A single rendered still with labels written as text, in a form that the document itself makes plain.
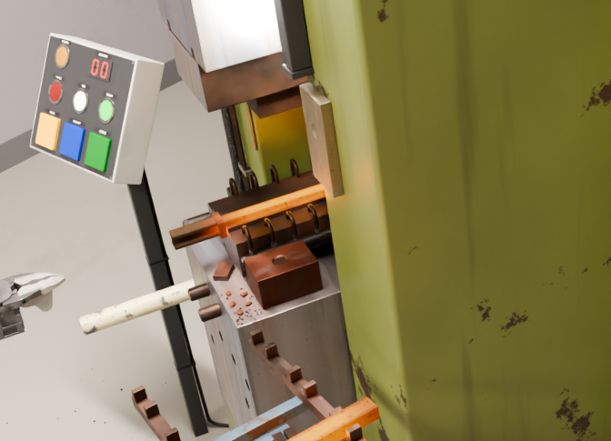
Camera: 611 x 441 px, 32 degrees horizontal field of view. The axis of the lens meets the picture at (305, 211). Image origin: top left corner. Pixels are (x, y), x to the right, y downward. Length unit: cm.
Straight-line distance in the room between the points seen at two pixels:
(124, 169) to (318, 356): 66
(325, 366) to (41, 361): 166
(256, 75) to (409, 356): 56
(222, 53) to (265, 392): 65
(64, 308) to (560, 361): 220
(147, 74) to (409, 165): 95
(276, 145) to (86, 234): 199
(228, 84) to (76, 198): 259
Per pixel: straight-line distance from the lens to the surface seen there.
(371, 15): 145
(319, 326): 199
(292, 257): 196
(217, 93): 187
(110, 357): 348
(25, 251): 415
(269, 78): 189
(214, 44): 178
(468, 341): 180
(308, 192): 210
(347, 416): 154
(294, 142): 226
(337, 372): 207
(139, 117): 239
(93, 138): 244
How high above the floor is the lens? 207
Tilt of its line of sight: 31 degrees down
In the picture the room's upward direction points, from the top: 10 degrees counter-clockwise
